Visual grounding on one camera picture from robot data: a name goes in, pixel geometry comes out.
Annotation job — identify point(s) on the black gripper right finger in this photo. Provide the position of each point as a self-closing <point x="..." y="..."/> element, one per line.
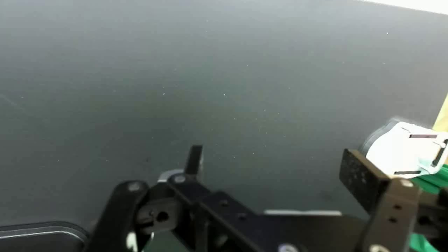
<point x="389" y="205"/>

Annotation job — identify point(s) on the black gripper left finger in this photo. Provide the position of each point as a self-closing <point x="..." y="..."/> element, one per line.
<point x="218" y="205"/>

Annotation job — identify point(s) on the white slotted plastic piece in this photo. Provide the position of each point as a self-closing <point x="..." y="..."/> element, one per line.
<point x="403" y="147"/>

